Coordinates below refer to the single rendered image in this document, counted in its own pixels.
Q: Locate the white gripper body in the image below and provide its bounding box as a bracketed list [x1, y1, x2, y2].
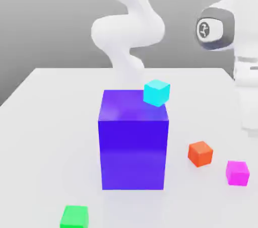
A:
[234, 80, 258, 138]

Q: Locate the small cyan cube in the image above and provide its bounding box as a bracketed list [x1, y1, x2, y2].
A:
[143, 79, 171, 108]

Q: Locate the small green cube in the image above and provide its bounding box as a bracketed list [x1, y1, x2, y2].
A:
[59, 205, 89, 228]

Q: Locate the small magenta cube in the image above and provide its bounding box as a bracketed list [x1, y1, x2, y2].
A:
[225, 160, 251, 187]

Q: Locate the small orange cube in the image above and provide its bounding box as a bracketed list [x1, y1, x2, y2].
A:
[187, 140, 214, 168]

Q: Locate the large blue box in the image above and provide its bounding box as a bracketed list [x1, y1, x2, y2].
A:
[98, 89, 169, 191]

